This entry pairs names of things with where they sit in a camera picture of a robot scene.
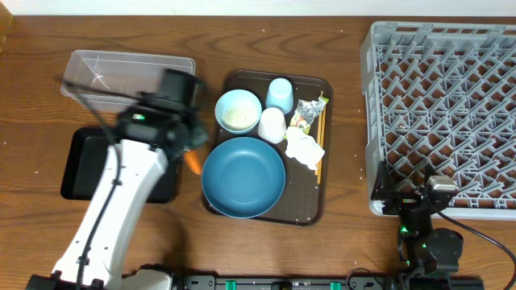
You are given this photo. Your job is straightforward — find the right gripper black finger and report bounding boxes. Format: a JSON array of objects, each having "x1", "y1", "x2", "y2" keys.
[
  {"x1": 370, "y1": 161, "x2": 396, "y2": 201},
  {"x1": 424, "y1": 164, "x2": 437, "y2": 193}
]

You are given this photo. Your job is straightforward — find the orange carrot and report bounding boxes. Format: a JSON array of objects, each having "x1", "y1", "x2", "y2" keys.
[{"x1": 183, "y1": 150, "x2": 202, "y2": 175}]

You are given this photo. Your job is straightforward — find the light blue small bowl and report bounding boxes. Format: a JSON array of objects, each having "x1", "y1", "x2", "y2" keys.
[{"x1": 214, "y1": 89, "x2": 263, "y2": 135}]

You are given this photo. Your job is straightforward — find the large dark blue bowl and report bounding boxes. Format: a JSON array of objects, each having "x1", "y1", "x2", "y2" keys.
[{"x1": 202, "y1": 137, "x2": 286, "y2": 219}]

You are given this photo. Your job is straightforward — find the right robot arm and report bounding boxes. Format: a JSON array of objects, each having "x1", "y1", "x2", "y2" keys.
[{"x1": 371, "y1": 161, "x2": 464, "y2": 289}]

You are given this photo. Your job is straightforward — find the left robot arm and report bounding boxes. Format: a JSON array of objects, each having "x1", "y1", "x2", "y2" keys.
[{"x1": 27, "y1": 93, "x2": 208, "y2": 289}]

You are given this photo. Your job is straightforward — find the grey plastic dishwasher rack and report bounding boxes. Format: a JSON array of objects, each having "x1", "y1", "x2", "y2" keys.
[{"x1": 360, "y1": 22, "x2": 515, "y2": 221}]

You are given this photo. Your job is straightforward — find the black waste tray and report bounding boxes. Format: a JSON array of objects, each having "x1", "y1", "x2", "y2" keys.
[{"x1": 60, "y1": 127, "x2": 181, "y2": 204}]

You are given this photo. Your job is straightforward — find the clear plastic bin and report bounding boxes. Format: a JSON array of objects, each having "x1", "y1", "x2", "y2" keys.
[{"x1": 64, "y1": 50, "x2": 196, "y2": 96}]

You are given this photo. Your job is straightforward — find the crumpled white paper napkin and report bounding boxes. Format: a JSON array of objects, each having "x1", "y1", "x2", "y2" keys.
[{"x1": 285, "y1": 126, "x2": 325, "y2": 171}]

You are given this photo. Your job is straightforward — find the silver green snack wrapper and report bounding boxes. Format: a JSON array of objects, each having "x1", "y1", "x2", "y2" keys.
[{"x1": 289, "y1": 96, "x2": 329, "y2": 135}]

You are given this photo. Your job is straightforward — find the dark brown serving tray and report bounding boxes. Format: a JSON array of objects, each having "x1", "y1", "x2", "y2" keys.
[{"x1": 210, "y1": 69, "x2": 333, "y2": 226}]

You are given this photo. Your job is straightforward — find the light blue plastic cup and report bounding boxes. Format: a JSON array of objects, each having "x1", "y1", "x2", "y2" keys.
[{"x1": 265, "y1": 78, "x2": 293, "y2": 114}]

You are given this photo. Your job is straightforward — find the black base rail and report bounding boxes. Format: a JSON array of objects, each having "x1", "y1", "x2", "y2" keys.
[{"x1": 120, "y1": 263, "x2": 485, "y2": 290}]

